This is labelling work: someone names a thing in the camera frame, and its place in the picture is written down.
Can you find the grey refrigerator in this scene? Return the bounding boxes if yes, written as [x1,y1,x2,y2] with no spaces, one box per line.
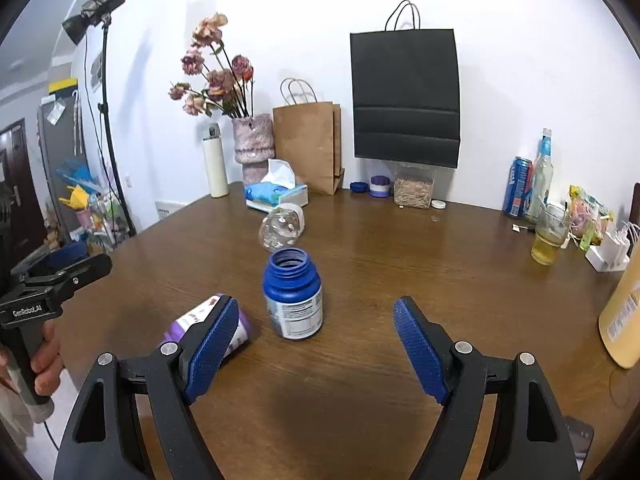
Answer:
[37,76,92,241]

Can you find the dark wooden door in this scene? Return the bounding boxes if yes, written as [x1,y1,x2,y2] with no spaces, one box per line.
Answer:
[0,118,47,266]

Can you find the cluttered storage rack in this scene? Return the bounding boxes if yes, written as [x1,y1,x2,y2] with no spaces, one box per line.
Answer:
[54,157,132,253]

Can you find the clear glass bottle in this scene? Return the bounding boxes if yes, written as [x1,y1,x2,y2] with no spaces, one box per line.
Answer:
[524,127,555,226]

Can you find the white power strip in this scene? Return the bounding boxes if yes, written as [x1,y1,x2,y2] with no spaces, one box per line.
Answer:
[584,224,632,274]

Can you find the clear container of seeds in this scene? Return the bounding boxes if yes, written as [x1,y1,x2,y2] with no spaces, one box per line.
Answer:
[393,162,436,210]

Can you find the purple pill bottle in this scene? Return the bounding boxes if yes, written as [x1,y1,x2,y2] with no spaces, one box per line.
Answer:
[159,293,251,361]

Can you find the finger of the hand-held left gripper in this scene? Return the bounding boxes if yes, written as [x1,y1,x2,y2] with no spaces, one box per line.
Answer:
[62,253,113,292]
[11,243,90,276]

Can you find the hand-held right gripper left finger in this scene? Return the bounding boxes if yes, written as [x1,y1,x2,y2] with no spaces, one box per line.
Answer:
[52,295,240,480]

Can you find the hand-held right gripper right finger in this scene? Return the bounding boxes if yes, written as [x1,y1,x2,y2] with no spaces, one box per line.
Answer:
[392,296,581,480]

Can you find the pink textured vase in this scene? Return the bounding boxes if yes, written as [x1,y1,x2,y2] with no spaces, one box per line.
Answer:
[231,113,276,186]

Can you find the black cable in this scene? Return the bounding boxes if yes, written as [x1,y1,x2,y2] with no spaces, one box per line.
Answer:
[42,419,62,453]

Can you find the brown paper bag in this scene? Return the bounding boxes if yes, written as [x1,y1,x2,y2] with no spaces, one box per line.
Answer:
[272,78,346,196]

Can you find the person's left hand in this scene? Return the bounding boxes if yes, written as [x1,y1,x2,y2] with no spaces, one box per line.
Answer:
[0,319,65,392]

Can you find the white thermos bottle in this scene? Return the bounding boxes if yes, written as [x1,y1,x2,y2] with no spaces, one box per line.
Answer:
[202,122,230,199]

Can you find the dried pink flowers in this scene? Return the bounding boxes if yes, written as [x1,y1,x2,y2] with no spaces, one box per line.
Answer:
[168,12,257,121]

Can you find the blue tissue box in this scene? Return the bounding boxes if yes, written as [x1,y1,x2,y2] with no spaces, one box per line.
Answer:
[243,158,309,210]

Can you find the blue soda can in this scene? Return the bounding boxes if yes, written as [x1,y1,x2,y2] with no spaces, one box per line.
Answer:
[503,156,535,219]

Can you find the blue open pill bottle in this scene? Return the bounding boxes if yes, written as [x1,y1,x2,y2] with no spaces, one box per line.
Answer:
[263,248,325,342]

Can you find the clear plastic bottle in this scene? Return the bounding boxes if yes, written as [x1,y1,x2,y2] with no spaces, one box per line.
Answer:
[258,203,306,254]

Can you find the glass of yellow liquid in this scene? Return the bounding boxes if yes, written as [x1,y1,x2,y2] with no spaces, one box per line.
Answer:
[530,203,572,266]

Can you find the black paper bag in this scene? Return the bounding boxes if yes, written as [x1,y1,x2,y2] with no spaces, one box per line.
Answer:
[349,0,462,170]

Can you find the studio light on stand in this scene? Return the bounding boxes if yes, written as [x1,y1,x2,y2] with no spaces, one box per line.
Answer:
[61,0,139,238]

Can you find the large yellow bottle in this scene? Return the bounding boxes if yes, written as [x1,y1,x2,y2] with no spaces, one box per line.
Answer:
[598,254,640,370]

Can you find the colourful snack packet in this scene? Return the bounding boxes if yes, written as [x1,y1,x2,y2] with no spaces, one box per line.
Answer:
[567,185,614,242]

